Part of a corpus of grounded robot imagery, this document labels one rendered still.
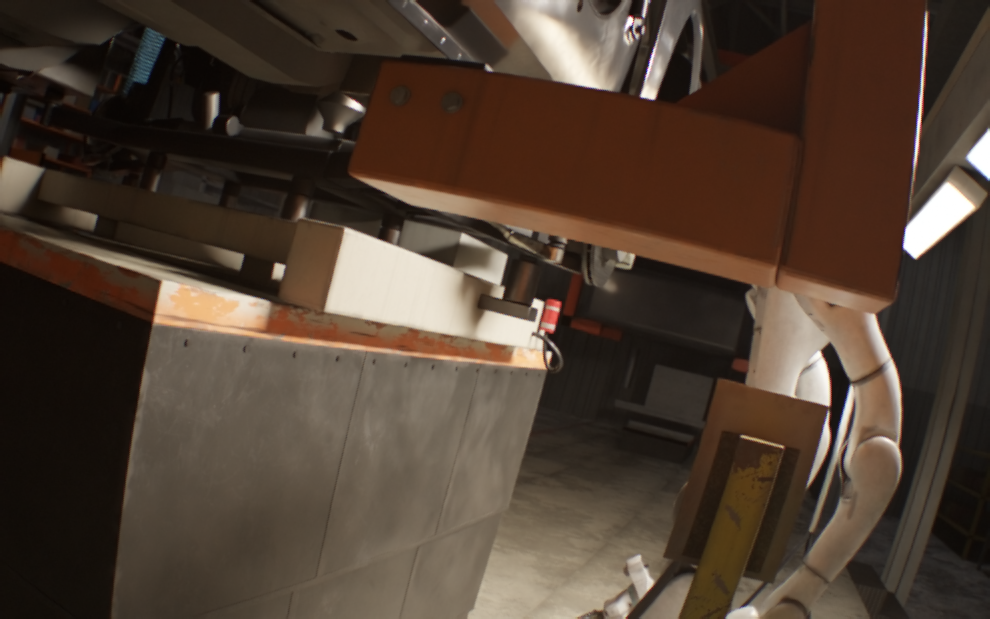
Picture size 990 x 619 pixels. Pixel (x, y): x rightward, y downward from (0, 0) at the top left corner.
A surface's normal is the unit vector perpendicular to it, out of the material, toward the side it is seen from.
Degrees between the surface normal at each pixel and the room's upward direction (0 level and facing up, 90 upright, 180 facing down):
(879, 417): 95
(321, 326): 90
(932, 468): 90
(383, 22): 138
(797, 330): 103
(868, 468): 90
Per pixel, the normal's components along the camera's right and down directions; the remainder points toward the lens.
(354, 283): 0.91, 0.23
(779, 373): -0.17, -0.04
